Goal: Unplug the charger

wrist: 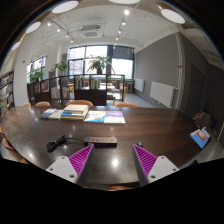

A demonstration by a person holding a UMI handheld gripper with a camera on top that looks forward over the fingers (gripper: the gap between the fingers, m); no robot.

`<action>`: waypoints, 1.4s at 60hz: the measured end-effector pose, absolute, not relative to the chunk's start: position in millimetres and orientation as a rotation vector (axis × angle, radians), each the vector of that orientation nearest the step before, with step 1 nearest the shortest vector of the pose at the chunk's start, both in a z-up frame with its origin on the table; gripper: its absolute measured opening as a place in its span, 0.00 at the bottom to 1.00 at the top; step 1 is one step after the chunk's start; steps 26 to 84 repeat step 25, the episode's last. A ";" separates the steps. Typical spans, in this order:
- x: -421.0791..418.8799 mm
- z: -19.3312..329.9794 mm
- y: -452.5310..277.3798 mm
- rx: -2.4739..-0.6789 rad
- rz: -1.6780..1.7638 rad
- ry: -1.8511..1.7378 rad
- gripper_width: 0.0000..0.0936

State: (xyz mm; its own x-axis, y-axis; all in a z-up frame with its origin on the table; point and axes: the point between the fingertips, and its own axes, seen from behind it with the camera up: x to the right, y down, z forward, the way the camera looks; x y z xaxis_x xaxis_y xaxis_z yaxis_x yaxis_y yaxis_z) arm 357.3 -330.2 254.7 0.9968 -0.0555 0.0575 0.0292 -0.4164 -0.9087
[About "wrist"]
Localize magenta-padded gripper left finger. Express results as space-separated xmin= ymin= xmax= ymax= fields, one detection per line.
xmin=45 ymin=143 xmax=96 ymax=185

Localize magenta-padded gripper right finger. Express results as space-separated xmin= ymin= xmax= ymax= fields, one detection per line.
xmin=132 ymin=143 xmax=180 ymax=188

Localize black power strip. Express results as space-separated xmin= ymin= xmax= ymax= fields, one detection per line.
xmin=83 ymin=135 xmax=118 ymax=148

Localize blue box with red print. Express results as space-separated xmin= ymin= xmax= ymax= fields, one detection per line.
xmin=189 ymin=126 xmax=212 ymax=149

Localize blue flat book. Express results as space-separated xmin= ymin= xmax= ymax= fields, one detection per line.
xmin=40 ymin=107 xmax=64 ymax=120

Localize stack of beige books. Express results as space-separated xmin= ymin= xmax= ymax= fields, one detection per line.
xmin=60 ymin=104 xmax=90 ymax=121

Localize white and blue picture book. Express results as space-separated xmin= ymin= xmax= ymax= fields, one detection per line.
xmin=83 ymin=110 xmax=107 ymax=124

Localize dark brown chair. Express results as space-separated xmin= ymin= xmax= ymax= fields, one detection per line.
xmin=192 ymin=111 xmax=212 ymax=130

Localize purple and white book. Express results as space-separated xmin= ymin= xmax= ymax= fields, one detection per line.
xmin=103 ymin=110 xmax=127 ymax=125

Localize dark low shelf unit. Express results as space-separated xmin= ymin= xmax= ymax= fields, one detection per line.
xmin=26 ymin=73 xmax=126 ymax=107

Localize dark grey door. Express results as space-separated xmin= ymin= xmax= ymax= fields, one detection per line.
xmin=184 ymin=64 xmax=206 ymax=118

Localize trailing potted green plant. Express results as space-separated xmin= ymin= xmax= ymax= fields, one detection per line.
xmin=29 ymin=68 xmax=45 ymax=84

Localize small potted green plant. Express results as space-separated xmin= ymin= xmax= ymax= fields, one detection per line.
xmin=53 ymin=60 xmax=70 ymax=77

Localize large window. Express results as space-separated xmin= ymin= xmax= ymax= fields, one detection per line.
xmin=68 ymin=45 xmax=135 ymax=80

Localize large potted green plant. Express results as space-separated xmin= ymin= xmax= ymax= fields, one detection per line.
xmin=87 ymin=54 xmax=112 ymax=75

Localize ceiling air conditioner vent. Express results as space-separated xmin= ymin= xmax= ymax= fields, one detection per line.
xmin=79 ymin=24 xmax=103 ymax=39

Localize round white pendant lamps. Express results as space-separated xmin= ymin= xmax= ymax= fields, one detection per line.
xmin=10 ymin=0 xmax=186 ymax=52

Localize ceiling spot lights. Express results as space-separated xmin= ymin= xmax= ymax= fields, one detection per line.
xmin=46 ymin=8 xmax=131 ymax=43

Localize black bundled power cable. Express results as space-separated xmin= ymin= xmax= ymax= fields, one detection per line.
xmin=45 ymin=134 xmax=86 ymax=153

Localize large white wall radiator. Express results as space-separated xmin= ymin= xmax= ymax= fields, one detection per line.
xmin=149 ymin=80 xmax=177 ymax=108

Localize small white wall radiator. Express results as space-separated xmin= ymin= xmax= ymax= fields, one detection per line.
xmin=133 ymin=78 xmax=145 ymax=93

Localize wall bookshelf with books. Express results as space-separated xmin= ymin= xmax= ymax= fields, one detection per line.
xmin=0 ymin=70 xmax=15 ymax=113

